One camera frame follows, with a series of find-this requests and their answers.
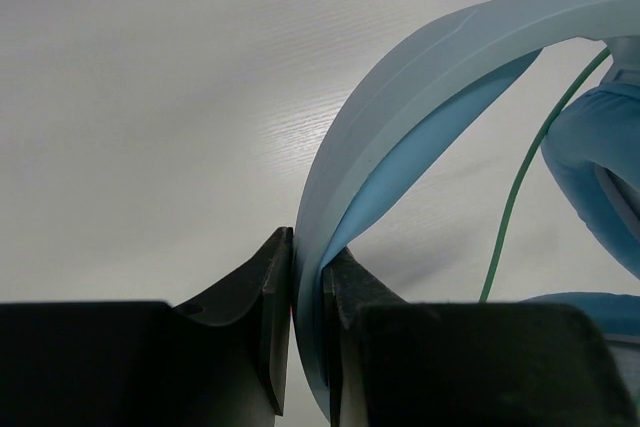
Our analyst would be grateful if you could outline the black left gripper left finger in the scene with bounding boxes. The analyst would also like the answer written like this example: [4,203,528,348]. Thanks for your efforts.
[1,227,293,426]

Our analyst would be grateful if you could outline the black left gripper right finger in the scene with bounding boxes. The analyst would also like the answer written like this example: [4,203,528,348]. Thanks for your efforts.
[322,251,639,426]

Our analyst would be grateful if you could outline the light blue headphones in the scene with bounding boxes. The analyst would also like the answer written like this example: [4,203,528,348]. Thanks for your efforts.
[294,0,639,413]

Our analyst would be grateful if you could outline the green headphone cable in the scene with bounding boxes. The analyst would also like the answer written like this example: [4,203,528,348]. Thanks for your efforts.
[478,45,613,304]

